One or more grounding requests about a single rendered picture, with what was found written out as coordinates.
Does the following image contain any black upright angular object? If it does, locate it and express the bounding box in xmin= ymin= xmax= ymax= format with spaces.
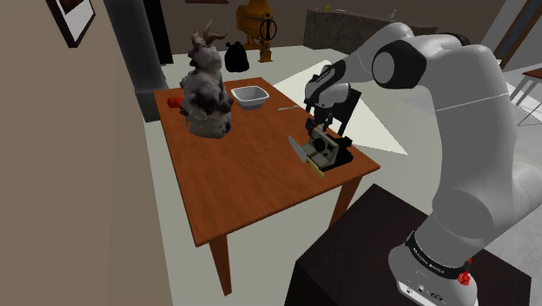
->
xmin=325 ymin=86 xmax=363 ymax=171

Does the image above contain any white square bowl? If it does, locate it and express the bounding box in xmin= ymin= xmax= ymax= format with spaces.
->
xmin=229 ymin=84 xmax=271 ymax=111

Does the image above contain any brown wooden table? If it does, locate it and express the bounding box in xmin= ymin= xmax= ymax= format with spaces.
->
xmin=152 ymin=76 xmax=381 ymax=297

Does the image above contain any dark stone counter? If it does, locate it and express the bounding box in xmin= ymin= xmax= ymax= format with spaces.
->
xmin=302 ymin=9 xmax=440 ymax=56

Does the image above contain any black bag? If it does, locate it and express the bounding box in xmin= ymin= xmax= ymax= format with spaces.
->
xmin=223 ymin=40 xmax=251 ymax=74

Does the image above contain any grey horned goat figure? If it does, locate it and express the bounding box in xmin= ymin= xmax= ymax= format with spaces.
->
xmin=178 ymin=18 xmax=235 ymax=140

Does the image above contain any orange mixer machine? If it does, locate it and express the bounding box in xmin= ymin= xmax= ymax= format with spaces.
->
xmin=235 ymin=0 xmax=279 ymax=64

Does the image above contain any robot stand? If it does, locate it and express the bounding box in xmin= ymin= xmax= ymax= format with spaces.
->
xmin=284 ymin=183 xmax=532 ymax=306

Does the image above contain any brown-framed door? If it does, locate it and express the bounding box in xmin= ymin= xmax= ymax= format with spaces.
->
xmin=492 ymin=0 xmax=542 ymax=71

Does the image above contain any white-legged side table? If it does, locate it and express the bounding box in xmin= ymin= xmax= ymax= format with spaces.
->
xmin=509 ymin=67 xmax=542 ymax=127

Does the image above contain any white instant camera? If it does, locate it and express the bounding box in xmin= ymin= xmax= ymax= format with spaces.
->
xmin=305 ymin=128 xmax=341 ymax=168

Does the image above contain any knife with yellow handle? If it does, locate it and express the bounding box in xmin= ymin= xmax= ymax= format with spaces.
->
xmin=287 ymin=135 xmax=326 ymax=178

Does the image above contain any dark framed wall picture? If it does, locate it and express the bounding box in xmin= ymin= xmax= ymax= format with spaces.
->
xmin=44 ymin=0 xmax=97 ymax=49

